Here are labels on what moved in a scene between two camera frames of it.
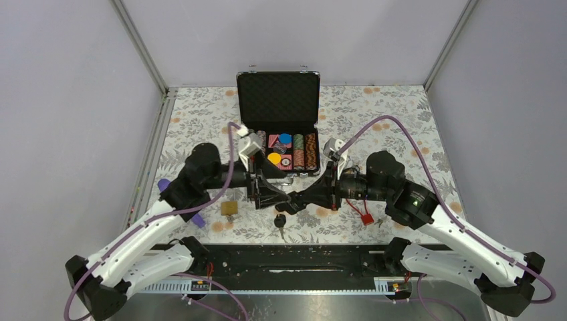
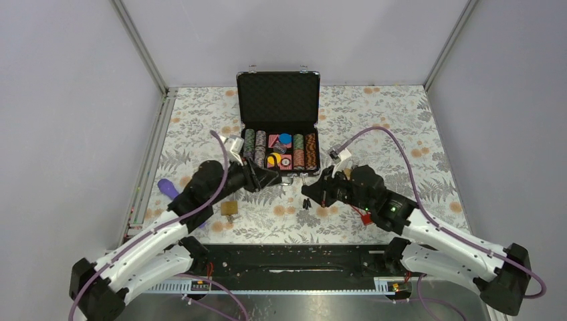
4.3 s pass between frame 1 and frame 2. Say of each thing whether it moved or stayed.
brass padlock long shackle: stayed
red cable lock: stayed
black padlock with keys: moved
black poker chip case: stayed
